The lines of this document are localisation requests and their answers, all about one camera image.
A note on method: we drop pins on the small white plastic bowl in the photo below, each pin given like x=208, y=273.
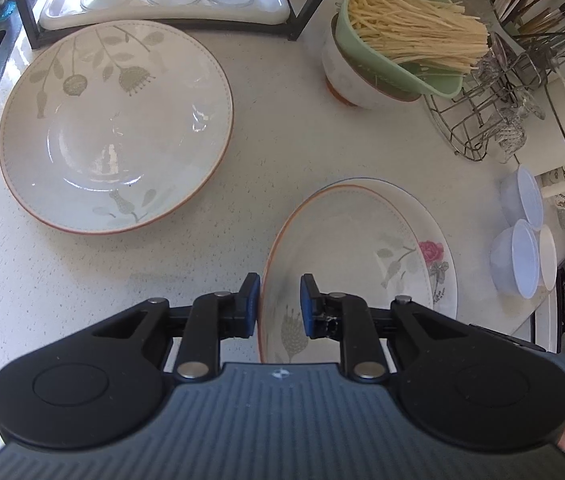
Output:
x=522, y=260
x=527, y=195
x=547, y=260

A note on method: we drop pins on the bundle of dry noodles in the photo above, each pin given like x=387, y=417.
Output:
x=412, y=30

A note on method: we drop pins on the rose-patterned plate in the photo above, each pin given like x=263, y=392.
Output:
x=437, y=255

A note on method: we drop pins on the black metal dish rack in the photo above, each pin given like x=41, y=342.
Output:
x=26, y=15

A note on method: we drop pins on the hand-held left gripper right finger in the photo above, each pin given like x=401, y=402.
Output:
x=307, y=310

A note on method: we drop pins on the large leaf-patterned plate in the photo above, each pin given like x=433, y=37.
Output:
x=112, y=130

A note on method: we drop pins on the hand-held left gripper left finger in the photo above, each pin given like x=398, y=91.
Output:
x=250, y=305

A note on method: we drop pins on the white bowl with orange foot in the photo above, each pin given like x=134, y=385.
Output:
x=347, y=80

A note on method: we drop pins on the green and white chopstick holder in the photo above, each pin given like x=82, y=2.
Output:
x=507, y=35

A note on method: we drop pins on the green colander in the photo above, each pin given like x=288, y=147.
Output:
x=412, y=80

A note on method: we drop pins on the orange-rimmed leaf-patterned plate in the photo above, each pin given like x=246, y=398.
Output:
x=342, y=240

